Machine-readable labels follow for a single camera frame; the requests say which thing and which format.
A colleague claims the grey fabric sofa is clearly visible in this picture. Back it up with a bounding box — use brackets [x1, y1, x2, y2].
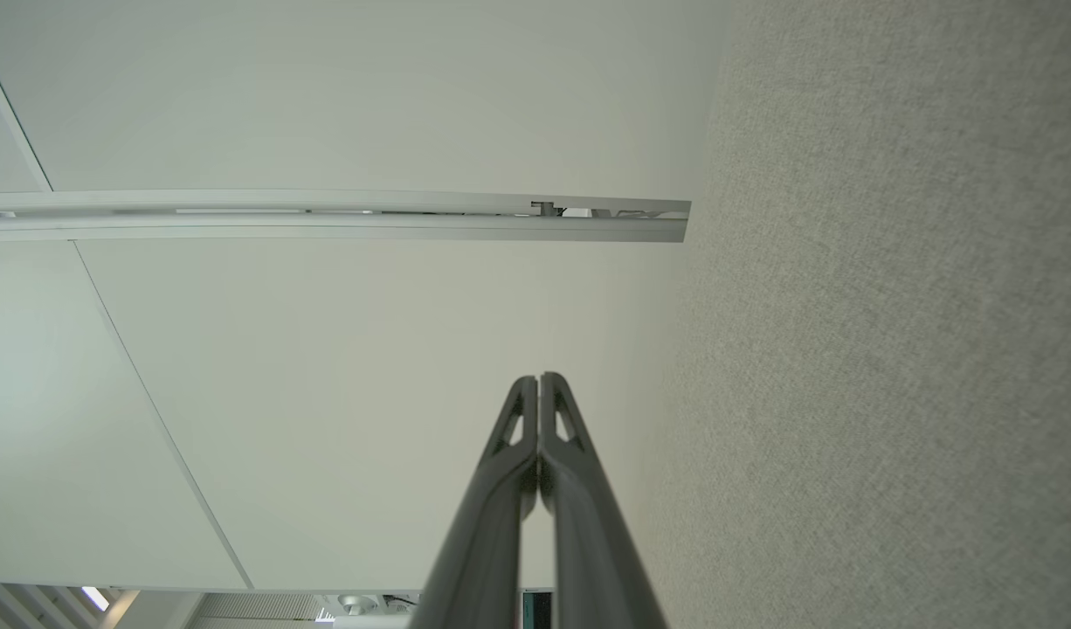
[627, 0, 1071, 629]

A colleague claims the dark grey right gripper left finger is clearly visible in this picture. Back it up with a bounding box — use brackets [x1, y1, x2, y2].
[409, 376, 539, 629]

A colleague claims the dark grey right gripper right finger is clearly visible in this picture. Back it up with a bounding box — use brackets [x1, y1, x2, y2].
[538, 373, 667, 629]

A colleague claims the grey metal wall post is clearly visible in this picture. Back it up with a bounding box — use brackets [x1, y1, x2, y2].
[0, 190, 692, 243]

